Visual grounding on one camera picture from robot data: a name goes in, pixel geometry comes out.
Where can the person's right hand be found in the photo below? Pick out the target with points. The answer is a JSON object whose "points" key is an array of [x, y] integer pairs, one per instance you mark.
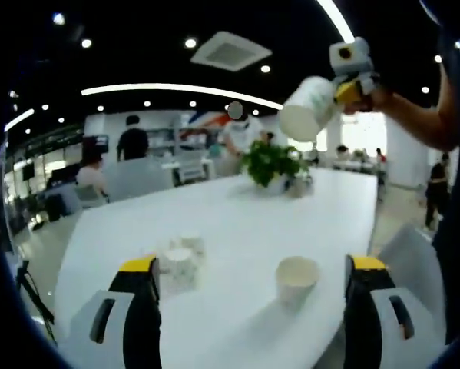
{"points": [[381, 102]]}

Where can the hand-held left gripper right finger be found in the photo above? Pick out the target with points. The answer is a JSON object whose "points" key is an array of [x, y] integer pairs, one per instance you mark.
{"points": [[383, 307]]}

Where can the short ceiling light strip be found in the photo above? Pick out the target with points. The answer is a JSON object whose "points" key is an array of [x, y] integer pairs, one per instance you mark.
{"points": [[20, 119]]}

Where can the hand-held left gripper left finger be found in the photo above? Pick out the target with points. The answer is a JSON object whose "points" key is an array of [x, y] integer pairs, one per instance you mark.
{"points": [[99, 307]]}

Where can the white storage shelf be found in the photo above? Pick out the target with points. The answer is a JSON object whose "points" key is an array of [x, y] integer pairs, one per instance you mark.
{"points": [[164, 138]]}

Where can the black suitcase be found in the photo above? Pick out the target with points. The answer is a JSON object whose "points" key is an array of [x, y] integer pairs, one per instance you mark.
{"points": [[53, 209]]}

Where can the round ceiling downlights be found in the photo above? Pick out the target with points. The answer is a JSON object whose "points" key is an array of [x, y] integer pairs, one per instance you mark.
{"points": [[190, 42]]}

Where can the green potted plant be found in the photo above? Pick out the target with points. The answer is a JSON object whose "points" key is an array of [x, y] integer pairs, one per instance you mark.
{"points": [[268, 161]]}

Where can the white table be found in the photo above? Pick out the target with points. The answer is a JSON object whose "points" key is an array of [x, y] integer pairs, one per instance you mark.
{"points": [[233, 230]]}

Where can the curved ceiling light strip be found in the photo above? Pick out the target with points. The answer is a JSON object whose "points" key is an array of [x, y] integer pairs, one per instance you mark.
{"points": [[176, 87], [337, 19]]}

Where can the black tripod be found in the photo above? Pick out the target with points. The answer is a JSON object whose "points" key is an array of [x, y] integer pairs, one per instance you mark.
{"points": [[32, 292]]}

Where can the black monitor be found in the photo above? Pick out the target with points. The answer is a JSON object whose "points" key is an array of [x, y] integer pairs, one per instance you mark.
{"points": [[28, 173]]}

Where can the red blue wall banner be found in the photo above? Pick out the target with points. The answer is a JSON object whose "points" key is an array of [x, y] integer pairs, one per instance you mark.
{"points": [[210, 120]]}

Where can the small beige jar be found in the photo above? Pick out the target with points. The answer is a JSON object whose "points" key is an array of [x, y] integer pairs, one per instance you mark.
{"points": [[296, 188]]}

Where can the ceiling air conditioner vent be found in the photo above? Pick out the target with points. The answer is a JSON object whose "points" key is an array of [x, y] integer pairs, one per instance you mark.
{"points": [[229, 52]]}

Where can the dark wall display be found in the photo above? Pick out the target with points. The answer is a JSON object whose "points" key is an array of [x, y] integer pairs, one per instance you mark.
{"points": [[99, 143]]}

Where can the white mesh office chair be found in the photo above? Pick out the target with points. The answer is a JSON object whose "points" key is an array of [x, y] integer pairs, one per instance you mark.
{"points": [[193, 171]]}

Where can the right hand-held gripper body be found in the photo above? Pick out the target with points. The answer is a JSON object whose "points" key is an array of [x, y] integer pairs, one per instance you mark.
{"points": [[350, 55]]}

